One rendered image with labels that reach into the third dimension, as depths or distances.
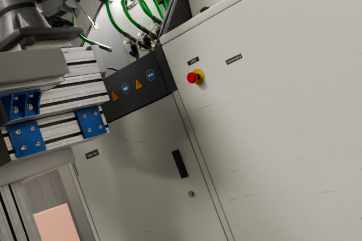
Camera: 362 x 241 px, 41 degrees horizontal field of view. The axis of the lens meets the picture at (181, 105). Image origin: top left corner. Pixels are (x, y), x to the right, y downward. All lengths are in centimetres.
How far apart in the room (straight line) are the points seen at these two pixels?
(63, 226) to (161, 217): 211
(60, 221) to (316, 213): 266
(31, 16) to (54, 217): 258
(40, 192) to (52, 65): 420
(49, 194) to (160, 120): 364
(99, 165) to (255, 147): 73
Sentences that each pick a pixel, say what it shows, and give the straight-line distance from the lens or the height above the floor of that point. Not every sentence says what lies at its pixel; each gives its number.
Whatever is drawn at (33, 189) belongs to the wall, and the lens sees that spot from 545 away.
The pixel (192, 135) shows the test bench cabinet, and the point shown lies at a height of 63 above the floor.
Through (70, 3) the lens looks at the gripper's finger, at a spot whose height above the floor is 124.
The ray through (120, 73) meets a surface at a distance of 180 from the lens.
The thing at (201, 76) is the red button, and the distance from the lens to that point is 157.
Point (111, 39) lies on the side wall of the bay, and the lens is 250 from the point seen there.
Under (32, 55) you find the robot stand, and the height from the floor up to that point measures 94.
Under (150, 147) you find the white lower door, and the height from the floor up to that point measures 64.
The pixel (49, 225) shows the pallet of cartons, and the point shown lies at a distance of 381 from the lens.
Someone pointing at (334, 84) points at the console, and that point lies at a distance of 137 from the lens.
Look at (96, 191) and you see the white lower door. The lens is 205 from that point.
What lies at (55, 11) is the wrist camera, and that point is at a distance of 217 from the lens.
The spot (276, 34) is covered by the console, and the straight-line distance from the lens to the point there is 143.
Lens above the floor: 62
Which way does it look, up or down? 4 degrees up
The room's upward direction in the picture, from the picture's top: 21 degrees counter-clockwise
